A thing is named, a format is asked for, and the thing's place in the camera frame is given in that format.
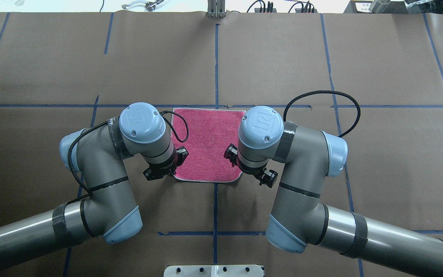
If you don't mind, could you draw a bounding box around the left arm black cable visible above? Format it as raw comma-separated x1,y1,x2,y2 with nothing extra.
67,111,190,201

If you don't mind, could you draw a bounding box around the aluminium frame post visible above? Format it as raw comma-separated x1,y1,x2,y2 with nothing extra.
207,0,226,18

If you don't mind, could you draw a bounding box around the long metal reacher stick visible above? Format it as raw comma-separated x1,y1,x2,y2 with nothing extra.
121,0,166,12

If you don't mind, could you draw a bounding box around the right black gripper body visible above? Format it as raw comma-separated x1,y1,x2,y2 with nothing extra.
224,144,278,188

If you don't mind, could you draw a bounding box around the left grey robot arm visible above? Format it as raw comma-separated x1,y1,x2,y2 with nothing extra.
0,102,188,270

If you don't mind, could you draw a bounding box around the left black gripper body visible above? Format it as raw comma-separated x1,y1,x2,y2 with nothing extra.
143,147,189,181

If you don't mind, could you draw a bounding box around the silver metal cylinder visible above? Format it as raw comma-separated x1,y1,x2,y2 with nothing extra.
369,0,391,14

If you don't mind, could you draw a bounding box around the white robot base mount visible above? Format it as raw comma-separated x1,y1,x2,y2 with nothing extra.
163,264,265,277

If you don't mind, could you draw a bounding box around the black weight block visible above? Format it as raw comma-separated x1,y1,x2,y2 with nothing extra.
343,0,408,14

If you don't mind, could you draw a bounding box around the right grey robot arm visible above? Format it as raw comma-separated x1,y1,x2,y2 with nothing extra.
224,106,443,277

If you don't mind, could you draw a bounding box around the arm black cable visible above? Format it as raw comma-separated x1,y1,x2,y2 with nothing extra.
283,90,361,138
67,111,190,201

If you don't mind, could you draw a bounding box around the pink terry towel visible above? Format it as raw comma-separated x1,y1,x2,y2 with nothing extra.
171,108,245,184

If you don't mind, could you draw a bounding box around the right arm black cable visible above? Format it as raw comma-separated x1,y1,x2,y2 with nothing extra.
283,90,361,138

